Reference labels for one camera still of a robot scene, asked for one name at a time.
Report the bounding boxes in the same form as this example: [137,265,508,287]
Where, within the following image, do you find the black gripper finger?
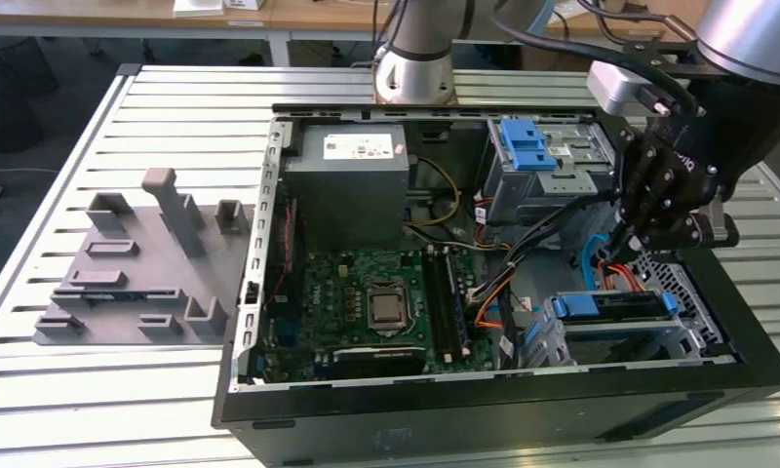
[605,125,676,267]
[628,209,713,260]

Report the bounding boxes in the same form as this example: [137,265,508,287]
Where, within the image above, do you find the orange black power wire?
[596,260,651,294]

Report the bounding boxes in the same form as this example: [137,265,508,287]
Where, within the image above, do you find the hard disk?
[548,290,677,323]

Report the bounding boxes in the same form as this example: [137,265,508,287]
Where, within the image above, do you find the metal disk bay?
[540,287,724,367]

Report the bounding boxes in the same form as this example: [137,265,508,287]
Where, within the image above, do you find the metal optical drive cage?
[483,115,629,228]

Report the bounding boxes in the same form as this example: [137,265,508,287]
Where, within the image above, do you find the blue plastic drive latch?
[499,116,556,172]

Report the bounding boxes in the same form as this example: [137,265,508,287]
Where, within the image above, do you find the RAM stick in slot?
[441,249,476,356]

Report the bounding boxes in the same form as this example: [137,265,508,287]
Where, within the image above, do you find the silver CPU in socket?
[369,293,406,329]

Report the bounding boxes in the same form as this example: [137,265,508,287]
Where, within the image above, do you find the grey power supply unit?
[277,122,412,251]

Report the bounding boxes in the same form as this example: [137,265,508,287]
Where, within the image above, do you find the green motherboard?
[258,247,495,382]

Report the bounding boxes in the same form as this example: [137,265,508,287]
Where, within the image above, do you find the black graphics card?
[328,343,429,379]

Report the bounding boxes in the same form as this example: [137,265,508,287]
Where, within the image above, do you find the black open PC case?
[210,101,780,467]

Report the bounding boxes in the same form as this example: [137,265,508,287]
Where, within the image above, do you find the grey plastic parts rack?
[30,167,256,346]

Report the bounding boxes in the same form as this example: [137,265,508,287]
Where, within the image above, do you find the wooden desk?
[0,0,685,74]

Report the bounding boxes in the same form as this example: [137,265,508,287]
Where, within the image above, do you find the blue data wire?
[579,233,611,294]

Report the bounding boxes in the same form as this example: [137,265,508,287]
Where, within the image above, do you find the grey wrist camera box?
[585,59,676,117]

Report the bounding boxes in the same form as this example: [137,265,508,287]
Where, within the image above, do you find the black cable bundle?
[471,194,619,313]

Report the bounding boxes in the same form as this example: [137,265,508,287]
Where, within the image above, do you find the thick black camera cable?
[491,0,703,118]

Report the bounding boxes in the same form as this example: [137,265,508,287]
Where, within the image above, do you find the orange yellow wire bundle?
[475,272,516,333]

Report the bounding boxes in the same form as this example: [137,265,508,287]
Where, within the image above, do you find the red wire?
[265,198,298,308]

